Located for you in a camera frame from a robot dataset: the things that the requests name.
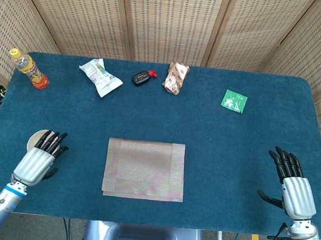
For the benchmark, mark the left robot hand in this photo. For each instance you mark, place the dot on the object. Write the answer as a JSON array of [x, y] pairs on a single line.
[[34, 165]]

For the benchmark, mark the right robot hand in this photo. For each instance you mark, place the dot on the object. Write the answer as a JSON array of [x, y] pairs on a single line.
[[300, 196]]

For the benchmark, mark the white bowl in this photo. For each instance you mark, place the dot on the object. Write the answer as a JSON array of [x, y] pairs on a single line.
[[33, 139]]

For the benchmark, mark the brown woven placemat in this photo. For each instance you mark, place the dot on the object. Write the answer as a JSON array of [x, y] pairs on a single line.
[[145, 169]]

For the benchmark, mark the orange drink bottle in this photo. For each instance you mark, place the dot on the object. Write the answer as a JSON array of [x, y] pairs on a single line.
[[31, 70]]

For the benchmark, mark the blue-grey robot torso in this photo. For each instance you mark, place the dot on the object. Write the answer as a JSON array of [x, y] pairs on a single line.
[[102, 233]]

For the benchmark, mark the white snack bag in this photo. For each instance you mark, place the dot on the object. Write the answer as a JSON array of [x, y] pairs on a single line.
[[101, 77]]

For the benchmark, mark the green tea packet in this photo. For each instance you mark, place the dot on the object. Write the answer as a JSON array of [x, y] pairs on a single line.
[[233, 101]]

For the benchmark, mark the blue table cover cloth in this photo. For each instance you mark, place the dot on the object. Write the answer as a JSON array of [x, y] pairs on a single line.
[[205, 124]]

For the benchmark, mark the golden snack package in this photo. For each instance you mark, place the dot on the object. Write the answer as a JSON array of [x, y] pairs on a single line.
[[175, 77]]

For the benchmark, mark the woven bamboo folding screen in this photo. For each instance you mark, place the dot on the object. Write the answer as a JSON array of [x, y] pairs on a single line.
[[169, 22]]

